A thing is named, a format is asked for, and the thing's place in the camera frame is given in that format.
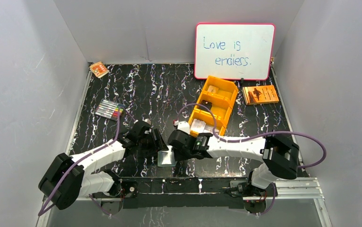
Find green card holder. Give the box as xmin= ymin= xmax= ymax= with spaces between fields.
xmin=157 ymin=150 xmax=176 ymax=167

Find white cards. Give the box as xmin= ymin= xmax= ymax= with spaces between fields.
xmin=190 ymin=119 xmax=214 ymax=136

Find orange divided bin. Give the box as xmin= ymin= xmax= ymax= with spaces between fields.
xmin=189 ymin=76 xmax=239 ymax=136

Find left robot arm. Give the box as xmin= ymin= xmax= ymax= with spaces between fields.
xmin=38 ymin=121 xmax=171 ymax=210

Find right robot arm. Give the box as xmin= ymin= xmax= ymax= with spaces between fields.
xmin=168 ymin=130 xmax=299 ymax=196

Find beige card in bin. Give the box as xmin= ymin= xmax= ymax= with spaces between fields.
xmin=207 ymin=85 xmax=219 ymax=94

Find small orange card box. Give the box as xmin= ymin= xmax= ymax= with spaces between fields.
xmin=89 ymin=61 xmax=109 ymax=78

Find small black box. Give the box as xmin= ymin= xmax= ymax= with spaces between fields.
xmin=200 ymin=100 xmax=212 ymax=109

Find marker pen set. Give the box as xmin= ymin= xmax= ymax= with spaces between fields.
xmin=94 ymin=99 xmax=126 ymax=121

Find orange book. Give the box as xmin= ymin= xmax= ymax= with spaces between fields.
xmin=242 ymin=85 xmax=280 ymax=105

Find pink framed whiteboard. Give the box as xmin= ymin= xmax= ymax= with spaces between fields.
xmin=194 ymin=23 xmax=276 ymax=80

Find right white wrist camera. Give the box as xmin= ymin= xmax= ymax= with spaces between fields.
xmin=173 ymin=120 xmax=190 ymax=134

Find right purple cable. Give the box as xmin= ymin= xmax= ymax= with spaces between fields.
xmin=174 ymin=103 xmax=328 ymax=170

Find purple cable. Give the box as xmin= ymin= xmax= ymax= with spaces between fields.
xmin=174 ymin=103 xmax=328 ymax=170
xmin=38 ymin=106 xmax=138 ymax=218

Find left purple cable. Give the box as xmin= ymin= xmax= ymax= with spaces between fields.
xmin=38 ymin=106 xmax=138 ymax=218

